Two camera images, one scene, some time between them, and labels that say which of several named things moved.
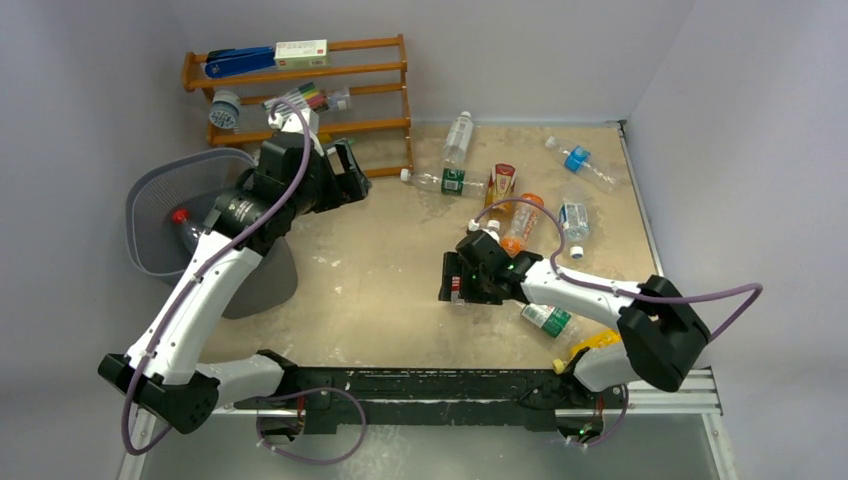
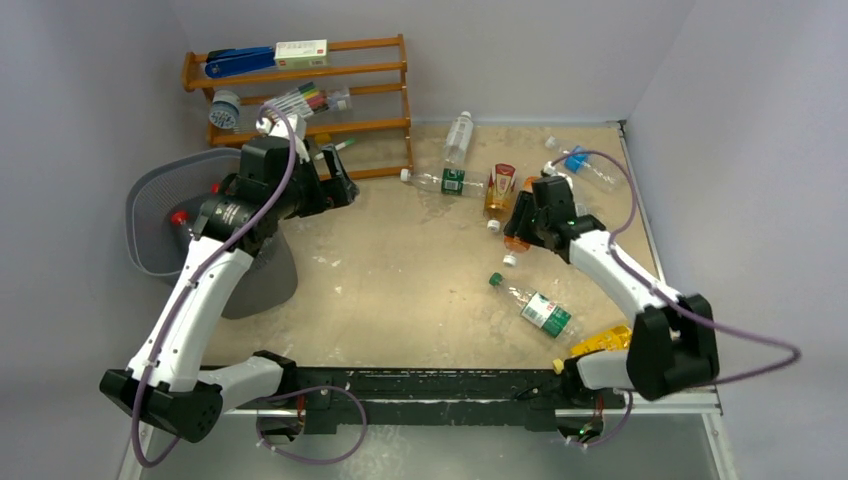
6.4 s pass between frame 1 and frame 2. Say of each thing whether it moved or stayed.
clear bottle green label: stayed
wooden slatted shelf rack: stayed
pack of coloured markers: stayed
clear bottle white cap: stayed
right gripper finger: moved
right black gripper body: moved
